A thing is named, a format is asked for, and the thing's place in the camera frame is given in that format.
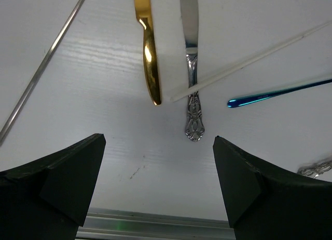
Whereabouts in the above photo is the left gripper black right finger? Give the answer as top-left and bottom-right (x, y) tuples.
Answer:
(213, 136), (331, 239)

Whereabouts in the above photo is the silver ornate knife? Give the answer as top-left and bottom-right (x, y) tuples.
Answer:
(180, 0), (205, 142)

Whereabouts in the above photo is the iridescent rainbow spoon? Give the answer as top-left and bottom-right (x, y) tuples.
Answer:
(227, 79), (331, 108)

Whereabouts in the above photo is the gold knife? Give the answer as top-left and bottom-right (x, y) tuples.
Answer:
(134, 0), (162, 106)

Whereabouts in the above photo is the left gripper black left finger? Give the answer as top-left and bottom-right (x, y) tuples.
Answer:
(1, 134), (106, 239)

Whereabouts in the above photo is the white chopstick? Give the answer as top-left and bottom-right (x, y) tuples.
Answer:
(170, 20), (331, 102)
(1, 0), (85, 146)

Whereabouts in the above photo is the silver ornate spoon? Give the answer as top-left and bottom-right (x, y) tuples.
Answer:
(297, 158), (331, 178)

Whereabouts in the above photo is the aluminium front rail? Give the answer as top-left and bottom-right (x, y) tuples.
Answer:
(76, 208), (236, 239)

